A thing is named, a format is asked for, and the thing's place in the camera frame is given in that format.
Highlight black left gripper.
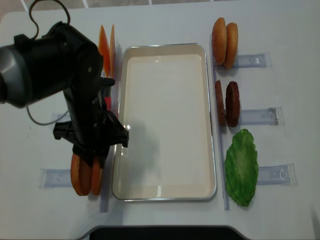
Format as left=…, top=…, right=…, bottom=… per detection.
left=53, top=44, right=129, bottom=169

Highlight orange bun slice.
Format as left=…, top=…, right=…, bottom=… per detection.
left=78, top=159, right=92, bottom=196
left=70, top=153, right=82, bottom=196

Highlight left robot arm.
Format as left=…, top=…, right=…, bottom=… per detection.
left=0, top=22, right=129, bottom=165

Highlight outer red tomato slice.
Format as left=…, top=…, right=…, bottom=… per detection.
left=104, top=96, right=111, bottom=111

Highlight inner orange cheese slice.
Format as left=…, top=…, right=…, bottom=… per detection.
left=109, top=25, right=116, bottom=78

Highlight orange cheese slice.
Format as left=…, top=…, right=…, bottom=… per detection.
left=109, top=25, right=116, bottom=78
left=98, top=25, right=110, bottom=77

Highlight outer orange cheese slice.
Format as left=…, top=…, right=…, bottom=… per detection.
left=98, top=25, right=110, bottom=77

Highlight inner brown meat patty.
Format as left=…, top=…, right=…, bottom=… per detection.
left=214, top=80, right=226, bottom=126

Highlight brown meat patty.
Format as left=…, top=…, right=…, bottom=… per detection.
left=225, top=81, right=240, bottom=128
left=214, top=80, right=226, bottom=126

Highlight outer brown meat patty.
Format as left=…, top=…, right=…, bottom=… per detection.
left=225, top=81, right=240, bottom=128

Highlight green lettuce leaf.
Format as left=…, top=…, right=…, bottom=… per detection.
left=224, top=129, right=259, bottom=207

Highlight inner tan bread slice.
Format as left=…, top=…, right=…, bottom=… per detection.
left=211, top=17, right=227, bottom=65

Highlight tan bread slice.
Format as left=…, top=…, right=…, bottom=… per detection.
left=223, top=22, right=239, bottom=69
left=211, top=17, right=227, bottom=65

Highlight outer tan bread slice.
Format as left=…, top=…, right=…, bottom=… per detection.
left=223, top=22, right=239, bottom=69

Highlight clear holder under patties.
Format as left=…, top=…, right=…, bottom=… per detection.
left=238, top=106, right=284, bottom=126

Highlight clear holder under bread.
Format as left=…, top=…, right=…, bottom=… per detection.
left=231, top=52, right=272, bottom=69

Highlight clear holder under lettuce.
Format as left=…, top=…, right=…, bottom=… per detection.
left=257, top=163, right=297, bottom=186

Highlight clear holder under tomatoes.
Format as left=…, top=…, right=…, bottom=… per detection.
left=50, top=113, right=71, bottom=122

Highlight clear holder under orange buns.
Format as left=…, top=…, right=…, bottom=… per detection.
left=38, top=168, right=72, bottom=189

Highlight silver metal tray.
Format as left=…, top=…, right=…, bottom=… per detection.
left=112, top=43, right=217, bottom=202

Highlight black base at bottom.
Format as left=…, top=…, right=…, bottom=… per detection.
left=89, top=226, right=244, bottom=240

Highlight grey cable on table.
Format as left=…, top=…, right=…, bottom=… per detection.
left=25, top=106, right=70, bottom=126

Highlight clear long rail right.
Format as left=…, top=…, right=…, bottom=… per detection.
left=209, top=34, right=230, bottom=211

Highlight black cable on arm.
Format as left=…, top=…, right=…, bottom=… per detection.
left=29, top=0, right=72, bottom=40

